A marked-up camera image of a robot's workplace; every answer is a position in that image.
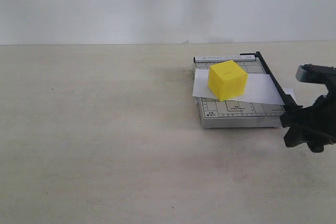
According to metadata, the grey paper cutter base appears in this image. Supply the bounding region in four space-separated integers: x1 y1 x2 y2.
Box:
194 53 284 129

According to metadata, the yellow cube block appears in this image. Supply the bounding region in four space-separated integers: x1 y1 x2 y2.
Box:
207 60 248 101

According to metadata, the black cutter blade arm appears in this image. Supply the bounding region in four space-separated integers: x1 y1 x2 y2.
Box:
239 51 303 112

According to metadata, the white paper sheet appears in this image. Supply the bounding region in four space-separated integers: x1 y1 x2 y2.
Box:
192 69 284 105

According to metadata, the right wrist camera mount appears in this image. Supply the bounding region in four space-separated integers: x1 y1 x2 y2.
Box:
296 64 335 95

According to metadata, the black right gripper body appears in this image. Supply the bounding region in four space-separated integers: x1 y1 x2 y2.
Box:
280 94 335 153

